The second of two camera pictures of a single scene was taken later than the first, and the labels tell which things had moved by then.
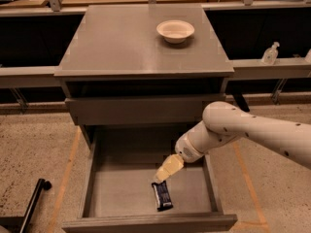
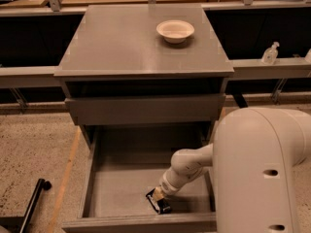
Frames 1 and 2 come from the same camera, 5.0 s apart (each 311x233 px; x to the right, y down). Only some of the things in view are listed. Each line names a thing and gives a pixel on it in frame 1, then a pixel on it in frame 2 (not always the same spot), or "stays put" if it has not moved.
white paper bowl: [175, 31] stays put
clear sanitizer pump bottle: [270, 54] stays put
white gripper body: [185, 148] -> [166, 187]
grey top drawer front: [139, 111] stays put
